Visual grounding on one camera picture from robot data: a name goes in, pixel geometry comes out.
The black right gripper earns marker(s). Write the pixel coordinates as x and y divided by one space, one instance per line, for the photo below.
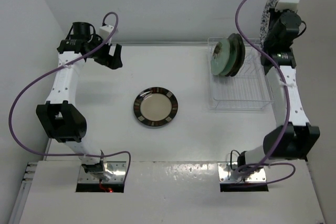
274 13

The grey rim cream plate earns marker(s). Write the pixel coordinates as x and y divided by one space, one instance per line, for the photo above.
233 36
240 56

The black striped rim plate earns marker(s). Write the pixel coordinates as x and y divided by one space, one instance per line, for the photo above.
155 107

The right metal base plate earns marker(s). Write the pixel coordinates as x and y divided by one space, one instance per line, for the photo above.
227 177

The white wire dish rack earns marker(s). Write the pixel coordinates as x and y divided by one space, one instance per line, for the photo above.
246 91

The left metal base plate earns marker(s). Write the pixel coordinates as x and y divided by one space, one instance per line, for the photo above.
115 171

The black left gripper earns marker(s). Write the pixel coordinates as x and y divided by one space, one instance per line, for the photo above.
112 62

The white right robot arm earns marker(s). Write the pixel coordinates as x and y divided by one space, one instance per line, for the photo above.
294 136

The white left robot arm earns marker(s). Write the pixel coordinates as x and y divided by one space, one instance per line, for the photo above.
59 116

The blue white floral plate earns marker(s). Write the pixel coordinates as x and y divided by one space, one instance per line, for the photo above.
265 19

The metal base plate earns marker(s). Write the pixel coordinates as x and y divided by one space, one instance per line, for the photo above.
227 177
115 171

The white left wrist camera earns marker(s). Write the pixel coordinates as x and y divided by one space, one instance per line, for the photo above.
106 30

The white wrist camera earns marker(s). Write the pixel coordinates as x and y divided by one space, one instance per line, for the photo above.
283 5
106 30

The teal floral plate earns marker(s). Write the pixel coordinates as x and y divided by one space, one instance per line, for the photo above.
232 58
220 57

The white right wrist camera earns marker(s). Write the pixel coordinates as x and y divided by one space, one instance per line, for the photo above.
283 5

